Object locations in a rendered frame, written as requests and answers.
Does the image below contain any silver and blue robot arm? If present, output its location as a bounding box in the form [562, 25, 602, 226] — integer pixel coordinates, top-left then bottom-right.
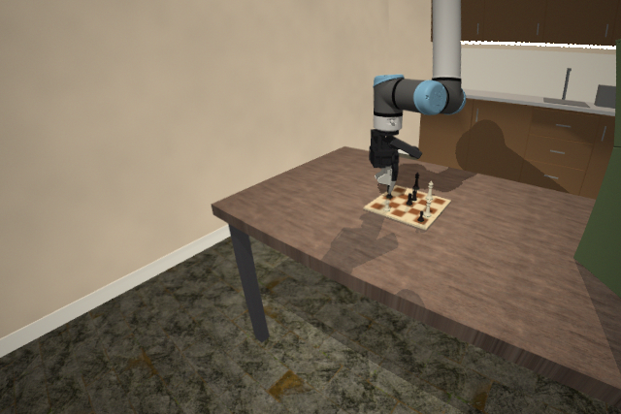
[373, 0, 466, 132]

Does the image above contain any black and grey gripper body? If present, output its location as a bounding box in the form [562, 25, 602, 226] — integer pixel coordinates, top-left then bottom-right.
[369, 129, 399, 169]

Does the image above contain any brown and cream chessboard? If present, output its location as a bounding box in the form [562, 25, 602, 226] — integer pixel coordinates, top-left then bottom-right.
[364, 185, 451, 230]

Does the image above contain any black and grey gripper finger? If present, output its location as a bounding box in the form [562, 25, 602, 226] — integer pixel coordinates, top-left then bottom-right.
[375, 167, 389, 193]
[377, 157, 399, 194]

